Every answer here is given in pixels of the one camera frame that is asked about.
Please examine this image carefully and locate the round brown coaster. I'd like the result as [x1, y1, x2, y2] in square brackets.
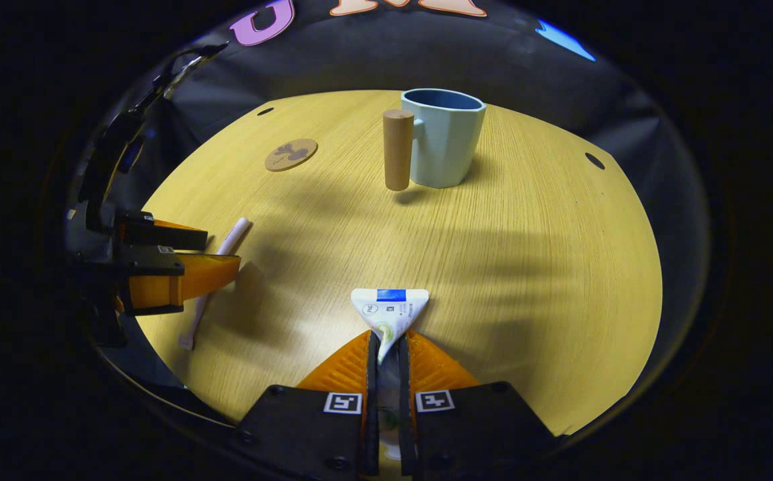
[265, 138, 319, 172]

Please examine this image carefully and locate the white toothpaste tube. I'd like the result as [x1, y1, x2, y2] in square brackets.
[350, 288, 430, 462]

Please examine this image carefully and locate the light blue cup wooden handle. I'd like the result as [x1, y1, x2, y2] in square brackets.
[383, 88, 487, 192]

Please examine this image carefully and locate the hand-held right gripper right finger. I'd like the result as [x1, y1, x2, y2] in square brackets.
[398, 329, 561, 481]

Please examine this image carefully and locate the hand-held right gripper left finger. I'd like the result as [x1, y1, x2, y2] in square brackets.
[229, 329, 381, 481]

